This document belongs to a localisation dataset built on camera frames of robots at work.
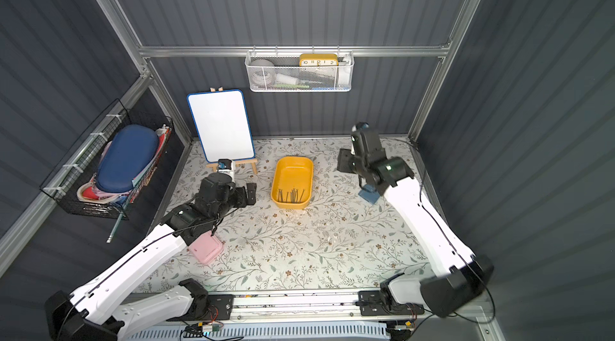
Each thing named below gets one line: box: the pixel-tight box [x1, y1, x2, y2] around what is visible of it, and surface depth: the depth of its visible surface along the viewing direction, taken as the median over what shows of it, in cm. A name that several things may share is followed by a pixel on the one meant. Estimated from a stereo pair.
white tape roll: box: [249, 58, 277, 87], surface depth 88 cm
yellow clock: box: [298, 53, 339, 67], surface depth 89 cm
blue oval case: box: [96, 124, 160, 193], surface depth 69 cm
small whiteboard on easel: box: [186, 87, 258, 175], surface depth 93 cm
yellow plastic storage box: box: [270, 156, 314, 210], surface depth 104 cm
